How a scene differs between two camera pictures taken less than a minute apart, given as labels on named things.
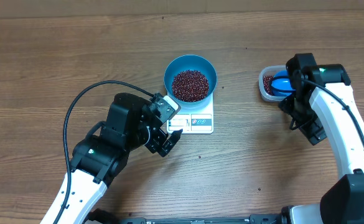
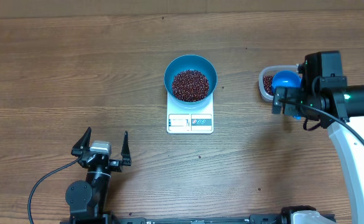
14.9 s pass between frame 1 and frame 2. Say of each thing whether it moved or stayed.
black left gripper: moved
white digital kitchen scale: stayed
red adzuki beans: stayed
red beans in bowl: stayed
